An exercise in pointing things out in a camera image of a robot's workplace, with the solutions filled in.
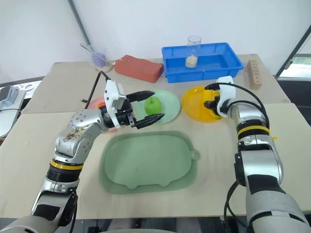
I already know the glass stirring rod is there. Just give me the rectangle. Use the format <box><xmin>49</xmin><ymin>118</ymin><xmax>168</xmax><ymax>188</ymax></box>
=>
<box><xmin>80</xmin><ymin>43</ymin><xmax>96</xmax><ymax>53</ymax></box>

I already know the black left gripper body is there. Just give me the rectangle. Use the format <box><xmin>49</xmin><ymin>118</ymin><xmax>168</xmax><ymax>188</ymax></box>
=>
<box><xmin>116</xmin><ymin>97</ymin><xmax>137</xmax><ymax>128</ymax></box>

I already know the glass beaker with sand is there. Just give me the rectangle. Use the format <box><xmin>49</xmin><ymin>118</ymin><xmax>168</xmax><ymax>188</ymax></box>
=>
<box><xmin>186</xmin><ymin>35</ymin><xmax>203</xmax><ymax>70</ymax></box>

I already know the round green plate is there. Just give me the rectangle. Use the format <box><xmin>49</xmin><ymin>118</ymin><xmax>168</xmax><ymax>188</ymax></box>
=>
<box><xmin>134</xmin><ymin>89</ymin><xmax>182</xmax><ymax>125</ymax></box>

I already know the round pink plate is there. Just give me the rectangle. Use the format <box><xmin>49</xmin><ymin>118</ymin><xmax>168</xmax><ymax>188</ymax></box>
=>
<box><xmin>86</xmin><ymin>96</ymin><xmax>117</xmax><ymax>133</ymax></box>

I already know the large green silicone tray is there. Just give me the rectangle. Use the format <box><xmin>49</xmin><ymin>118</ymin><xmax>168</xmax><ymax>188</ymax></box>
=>
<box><xmin>98</xmin><ymin>130</ymin><xmax>201</xmax><ymax>196</ymax></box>

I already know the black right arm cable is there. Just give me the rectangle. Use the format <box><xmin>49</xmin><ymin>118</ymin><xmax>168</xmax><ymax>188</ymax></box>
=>
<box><xmin>218</xmin><ymin>82</ymin><xmax>272</xmax><ymax>129</ymax></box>
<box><xmin>223</xmin><ymin>181</ymin><xmax>249</xmax><ymax>233</ymax></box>

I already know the wooden block with holes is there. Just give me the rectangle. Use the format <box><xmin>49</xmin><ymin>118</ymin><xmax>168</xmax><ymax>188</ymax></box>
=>
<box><xmin>247</xmin><ymin>59</ymin><xmax>263</xmax><ymax>91</ymax></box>

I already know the round yellow plate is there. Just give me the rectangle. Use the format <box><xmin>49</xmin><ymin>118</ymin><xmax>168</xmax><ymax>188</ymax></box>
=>
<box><xmin>181</xmin><ymin>85</ymin><xmax>225</xmax><ymax>123</ymax></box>

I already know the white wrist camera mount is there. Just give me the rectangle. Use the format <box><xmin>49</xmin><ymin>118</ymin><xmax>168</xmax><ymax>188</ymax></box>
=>
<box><xmin>216</xmin><ymin>75</ymin><xmax>238</xmax><ymax>119</ymax></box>
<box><xmin>104</xmin><ymin>80</ymin><xmax>127</xmax><ymax>129</ymax></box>

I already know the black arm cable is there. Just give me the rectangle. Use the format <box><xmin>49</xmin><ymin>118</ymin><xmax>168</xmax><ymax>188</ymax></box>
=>
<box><xmin>218</xmin><ymin>82</ymin><xmax>272</xmax><ymax>129</ymax></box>
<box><xmin>81</xmin><ymin>71</ymin><xmax>111</xmax><ymax>110</ymax></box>
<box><xmin>223</xmin><ymin>181</ymin><xmax>249</xmax><ymax>233</ymax></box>

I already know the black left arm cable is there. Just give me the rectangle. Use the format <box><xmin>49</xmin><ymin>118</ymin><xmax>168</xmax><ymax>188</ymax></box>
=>
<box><xmin>81</xmin><ymin>71</ymin><xmax>111</xmax><ymax>110</ymax></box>

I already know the grey metal conduit pole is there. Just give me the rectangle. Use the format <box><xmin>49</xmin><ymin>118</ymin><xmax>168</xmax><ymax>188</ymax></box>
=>
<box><xmin>67</xmin><ymin>0</ymin><xmax>94</xmax><ymax>53</ymax></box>

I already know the cork flask ring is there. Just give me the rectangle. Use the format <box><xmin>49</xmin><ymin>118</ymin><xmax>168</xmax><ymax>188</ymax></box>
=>
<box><xmin>98</xmin><ymin>63</ymin><xmax>115</xmax><ymax>73</ymax></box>

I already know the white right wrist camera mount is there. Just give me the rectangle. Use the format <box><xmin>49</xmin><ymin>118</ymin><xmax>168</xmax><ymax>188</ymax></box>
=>
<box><xmin>216</xmin><ymin>75</ymin><xmax>238</xmax><ymax>119</ymax></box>

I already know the white plastic item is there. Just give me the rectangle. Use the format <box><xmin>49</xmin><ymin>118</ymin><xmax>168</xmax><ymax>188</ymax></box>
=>
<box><xmin>17</xmin><ymin>81</ymin><xmax>41</xmax><ymax>93</ymax></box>

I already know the glass flask purple liquid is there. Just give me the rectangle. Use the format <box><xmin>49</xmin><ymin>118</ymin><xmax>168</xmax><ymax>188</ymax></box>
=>
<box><xmin>89</xmin><ymin>44</ymin><xmax>110</xmax><ymax>70</ymax></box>

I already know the red brick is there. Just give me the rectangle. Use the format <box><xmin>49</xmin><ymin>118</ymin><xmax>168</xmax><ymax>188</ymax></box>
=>
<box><xmin>114</xmin><ymin>54</ymin><xmax>165</xmax><ymax>84</ymax></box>

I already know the black window frame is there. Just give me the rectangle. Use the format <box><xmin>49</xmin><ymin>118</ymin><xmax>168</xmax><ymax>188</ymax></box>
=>
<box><xmin>274</xmin><ymin>31</ymin><xmax>311</xmax><ymax>79</ymax></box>

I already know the grey device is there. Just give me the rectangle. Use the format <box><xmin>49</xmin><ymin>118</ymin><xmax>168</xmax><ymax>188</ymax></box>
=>
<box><xmin>0</xmin><ymin>84</ymin><xmax>27</xmax><ymax>139</ymax></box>

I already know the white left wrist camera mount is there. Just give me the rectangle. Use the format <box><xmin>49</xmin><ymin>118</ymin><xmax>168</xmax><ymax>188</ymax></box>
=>
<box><xmin>104</xmin><ymin>80</ymin><xmax>127</xmax><ymax>129</ymax></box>

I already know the green toy apple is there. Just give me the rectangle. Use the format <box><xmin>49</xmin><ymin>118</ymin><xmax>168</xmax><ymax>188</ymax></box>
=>
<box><xmin>144</xmin><ymin>97</ymin><xmax>163</xmax><ymax>116</ymax></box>

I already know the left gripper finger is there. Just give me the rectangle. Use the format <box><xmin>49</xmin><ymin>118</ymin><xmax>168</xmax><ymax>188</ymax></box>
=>
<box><xmin>126</xmin><ymin>90</ymin><xmax>156</xmax><ymax>103</ymax></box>
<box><xmin>133</xmin><ymin>113</ymin><xmax>166</xmax><ymax>130</ymax></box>

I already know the blue plastic bin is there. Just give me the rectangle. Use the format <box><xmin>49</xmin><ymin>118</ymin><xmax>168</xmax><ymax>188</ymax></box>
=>
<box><xmin>161</xmin><ymin>42</ymin><xmax>244</xmax><ymax>84</ymax></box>

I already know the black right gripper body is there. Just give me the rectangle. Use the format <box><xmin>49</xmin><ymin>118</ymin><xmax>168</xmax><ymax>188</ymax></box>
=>
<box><xmin>204</xmin><ymin>97</ymin><xmax>221</xmax><ymax>115</ymax></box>

